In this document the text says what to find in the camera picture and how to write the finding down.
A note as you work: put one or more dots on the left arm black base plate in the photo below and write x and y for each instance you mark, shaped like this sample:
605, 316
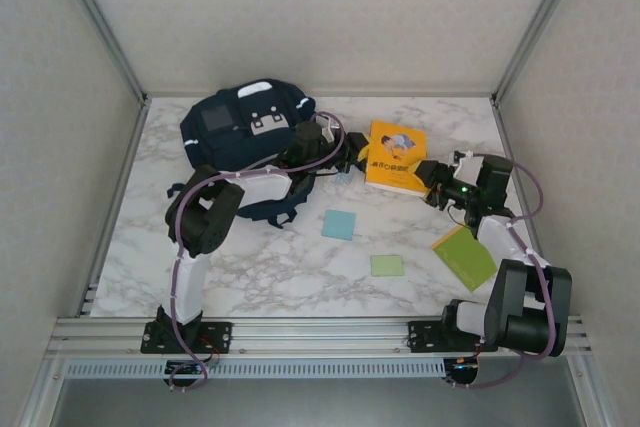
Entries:
220, 334

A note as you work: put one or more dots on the aluminium frame post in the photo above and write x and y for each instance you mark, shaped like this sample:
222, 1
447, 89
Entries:
540, 22
101, 22

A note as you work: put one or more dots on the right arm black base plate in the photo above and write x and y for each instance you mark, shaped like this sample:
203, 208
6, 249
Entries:
425, 334

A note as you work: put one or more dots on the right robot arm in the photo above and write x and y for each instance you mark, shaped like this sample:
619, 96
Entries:
530, 327

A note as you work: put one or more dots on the green sticky note pad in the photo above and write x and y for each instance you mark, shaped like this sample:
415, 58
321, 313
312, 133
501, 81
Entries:
387, 266

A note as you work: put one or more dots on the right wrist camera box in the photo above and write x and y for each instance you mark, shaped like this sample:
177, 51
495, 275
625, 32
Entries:
470, 169

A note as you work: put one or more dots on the orange picture book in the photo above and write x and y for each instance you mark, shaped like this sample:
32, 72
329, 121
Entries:
395, 162

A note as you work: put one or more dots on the aluminium mounting rail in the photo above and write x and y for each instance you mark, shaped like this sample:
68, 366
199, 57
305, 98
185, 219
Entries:
320, 337

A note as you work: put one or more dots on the clear bag of blue pens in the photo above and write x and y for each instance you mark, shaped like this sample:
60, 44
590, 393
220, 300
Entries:
342, 178

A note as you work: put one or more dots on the right aluminium side rail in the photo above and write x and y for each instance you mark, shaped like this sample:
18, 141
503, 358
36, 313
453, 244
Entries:
512, 147

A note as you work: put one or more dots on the navy blue backpack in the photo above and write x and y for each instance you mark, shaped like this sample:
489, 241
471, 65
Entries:
225, 147

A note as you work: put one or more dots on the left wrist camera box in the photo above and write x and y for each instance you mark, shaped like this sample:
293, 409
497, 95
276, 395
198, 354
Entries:
327, 133

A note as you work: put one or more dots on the green notebook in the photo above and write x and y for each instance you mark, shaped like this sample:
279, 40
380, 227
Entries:
465, 262

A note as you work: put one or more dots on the aluminium back frame rail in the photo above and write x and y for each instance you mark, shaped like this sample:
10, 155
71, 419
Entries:
475, 94

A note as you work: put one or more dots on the right aluminium frame post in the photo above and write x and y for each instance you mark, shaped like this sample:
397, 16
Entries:
540, 22

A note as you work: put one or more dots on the left aluminium side rail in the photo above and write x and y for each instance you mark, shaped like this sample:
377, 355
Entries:
117, 197

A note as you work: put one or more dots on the left aluminium frame post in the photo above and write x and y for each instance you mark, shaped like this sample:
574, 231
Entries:
101, 22

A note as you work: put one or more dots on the blue sticky note pad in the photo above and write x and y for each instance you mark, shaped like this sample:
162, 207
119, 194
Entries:
338, 226

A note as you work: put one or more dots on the aluminium side rail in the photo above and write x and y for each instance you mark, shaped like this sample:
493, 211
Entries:
512, 147
117, 197

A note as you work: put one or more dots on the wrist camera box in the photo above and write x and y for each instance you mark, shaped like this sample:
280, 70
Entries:
327, 133
470, 169

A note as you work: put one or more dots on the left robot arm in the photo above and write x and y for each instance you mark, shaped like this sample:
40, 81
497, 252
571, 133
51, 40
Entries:
192, 287

